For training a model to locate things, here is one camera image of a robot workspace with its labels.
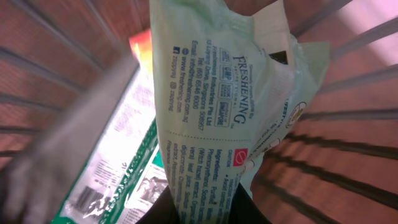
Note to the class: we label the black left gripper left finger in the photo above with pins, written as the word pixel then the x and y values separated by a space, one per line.
pixel 162 212

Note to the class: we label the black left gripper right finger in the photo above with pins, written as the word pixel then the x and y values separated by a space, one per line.
pixel 244 211

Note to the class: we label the green white package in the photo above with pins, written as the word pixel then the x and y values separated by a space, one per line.
pixel 124 175

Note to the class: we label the mint green wipes pack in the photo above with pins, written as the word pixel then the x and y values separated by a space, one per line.
pixel 227 87

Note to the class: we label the grey plastic shopping basket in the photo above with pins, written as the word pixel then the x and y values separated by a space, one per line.
pixel 339 165

